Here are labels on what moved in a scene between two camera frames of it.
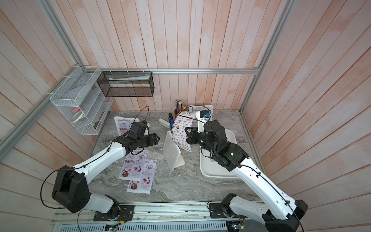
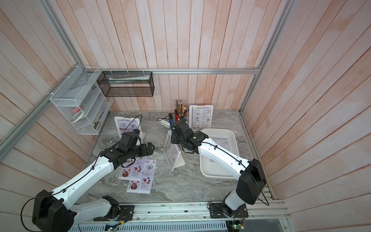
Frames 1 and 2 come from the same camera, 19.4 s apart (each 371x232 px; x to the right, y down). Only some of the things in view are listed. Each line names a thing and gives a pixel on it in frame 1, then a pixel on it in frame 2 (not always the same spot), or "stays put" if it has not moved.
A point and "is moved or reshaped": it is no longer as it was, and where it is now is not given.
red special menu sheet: (133, 166) stays put
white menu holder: (172, 152) stays put
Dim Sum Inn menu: (183, 120) is moved or reshaped
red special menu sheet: (145, 184) stays put
